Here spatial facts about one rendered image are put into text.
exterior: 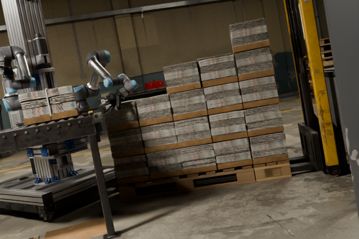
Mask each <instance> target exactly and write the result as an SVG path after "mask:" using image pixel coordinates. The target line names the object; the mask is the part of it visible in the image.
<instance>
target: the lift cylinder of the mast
mask: <svg viewBox="0 0 359 239"><path fill-rule="evenodd" d="M299 61H300V62H299V67H300V74H299V78H300V82H301V88H302V94H303V100H304V105H305V111H306V117H307V123H308V126H309V127H311V128H312V129H314V130H315V126H314V119H313V112H312V108H311V102H310V96H309V90H308V83H307V74H306V73H304V69H303V63H302V62H303V61H307V57H305V58H300V59H299Z"/></svg>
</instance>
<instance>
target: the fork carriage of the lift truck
mask: <svg viewBox="0 0 359 239"><path fill-rule="evenodd" d="M298 128H299V134H300V140H301V147H302V152H303V155H304V156H306V157H307V158H308V161H310V162H312V163H313V165H314V168H315V169H316V170H317V171H318V170H324V166H323V160H322V154H321V148H320V144H319V137H318V132H317V131H315V130H314V129H312V128H311V127H309V126H308V125H306V124H305V123H298Z"/></svg>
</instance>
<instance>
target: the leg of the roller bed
mask: <svg viewBox="0 0 359 239"><path fill-rule="evenodd" d="M88 138H89V143H90V148H91V153H92V159H93V164H94V168H95V173H96V178H97V184H98V189H99V194H100V200H101V203H102V208H103V214H104V219H105V225H106V230H107V235H108V237H107V238H109V237H110V236H113V235H115V229H114V224H113V219H112V214H111V208H110V203H109V199H108V194H107V189H106V183H105V178H104V173H103V167H102V162H101V158H100V153H99V148H98V142H97V137H96V134H92V135H89V136H88Z"/></svg>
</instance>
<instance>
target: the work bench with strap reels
mask: <svg viewBox="0 0 359 239"><path fill-rule="evenodd" d="M145 87H146V90H143V91H137V92H132V93H129V94H128V95H127V96H126V97H124V98H127V97H133V96H136V95H142V94H148V93H153V92H159V91H164V90H166V88H167V86H164V84H163V80H159V81H157V80H154V81H153V82H152V81H151V82H147V83H145ZM166 94H167V90H166ZM101 99H104V100H107V98H106V97H105V98H99V99H97V100H98V101H99V105H100V104H102V102H101ZM100 112H101V113H102V117H103V127H104V132H105V134H104V135H106V137H108V134H107V129H106V123H105V119H104V114H103V109H102V107H100Z"/></svg>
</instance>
